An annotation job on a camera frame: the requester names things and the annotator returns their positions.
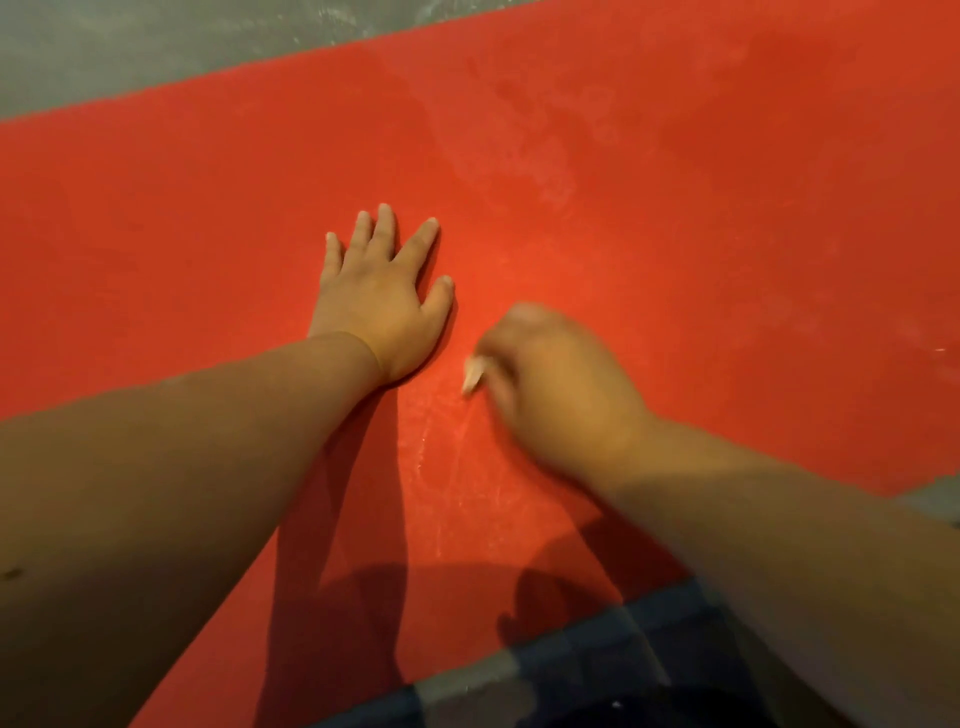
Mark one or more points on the person's left hand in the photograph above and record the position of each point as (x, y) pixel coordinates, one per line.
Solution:
(371, 304)

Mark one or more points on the person's right hand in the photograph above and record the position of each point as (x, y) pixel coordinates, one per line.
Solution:
(559, 386)

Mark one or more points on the person's left little finger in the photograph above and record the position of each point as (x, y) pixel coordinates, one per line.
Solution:
(331, 255)

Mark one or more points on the person's left middle finger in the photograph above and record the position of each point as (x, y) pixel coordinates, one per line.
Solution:
(382, 231)

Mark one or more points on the person's left thumb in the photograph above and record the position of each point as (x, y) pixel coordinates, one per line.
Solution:
(439, 298)

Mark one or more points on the white chalk piece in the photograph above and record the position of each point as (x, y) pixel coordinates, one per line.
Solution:
(473, 373)

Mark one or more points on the red fabric sheet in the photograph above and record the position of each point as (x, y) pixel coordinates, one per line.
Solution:
(600, 225)

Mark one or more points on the person's left forearm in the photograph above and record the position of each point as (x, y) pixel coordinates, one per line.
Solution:
(172, 510)

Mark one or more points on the person's right forearm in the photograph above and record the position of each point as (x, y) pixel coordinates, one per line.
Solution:
(795, 570)

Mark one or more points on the dark checkered clothing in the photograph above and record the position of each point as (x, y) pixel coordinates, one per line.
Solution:
(600, 667)

